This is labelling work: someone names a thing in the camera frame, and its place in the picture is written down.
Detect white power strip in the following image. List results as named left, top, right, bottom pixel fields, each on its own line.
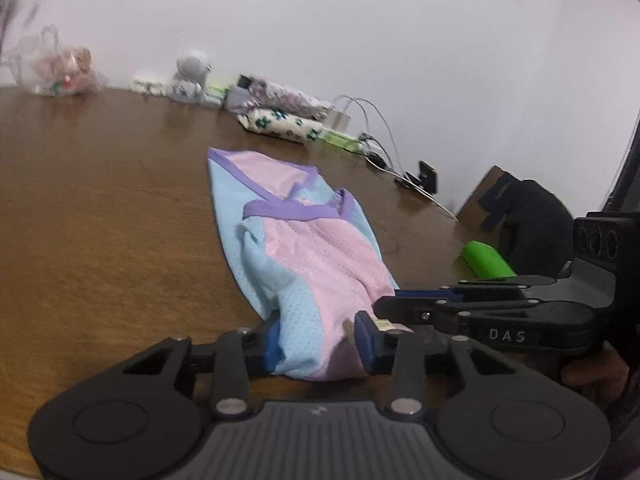
left=320, top=110, right=362, bottom=154

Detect black phone stand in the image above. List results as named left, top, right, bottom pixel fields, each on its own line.
left=395, top=160, right=438, bottom=195

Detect white charger cables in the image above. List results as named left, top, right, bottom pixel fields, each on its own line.
left=332, top=94, right=459, bottom=221

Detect brown cardboard board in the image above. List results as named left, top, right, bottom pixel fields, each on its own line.
left=457, top=166, right=504, bottom=233

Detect green storage bag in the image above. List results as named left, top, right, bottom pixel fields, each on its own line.
left=460, top=240, right=516, bottom=280

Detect folded patterned cloth stack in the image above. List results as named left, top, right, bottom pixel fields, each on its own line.
left=224, top=75, right=334, bottom=122

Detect clear plastic snack bag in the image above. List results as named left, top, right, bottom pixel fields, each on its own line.
left=3, top=25, right=105, bottom=96

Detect floral folded towel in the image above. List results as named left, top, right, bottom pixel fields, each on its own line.
left=236, top=108, right=323, bottom=144

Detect white astronaut figurine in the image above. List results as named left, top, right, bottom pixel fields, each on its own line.
left=168, top=50, right=212, bottom=103

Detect black bag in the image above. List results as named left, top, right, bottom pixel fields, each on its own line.
left=478, top=172, right=574, bottom=278

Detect pink blue purple garment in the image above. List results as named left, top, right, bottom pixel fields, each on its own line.
left=207, top=148, right=397, bottom=382

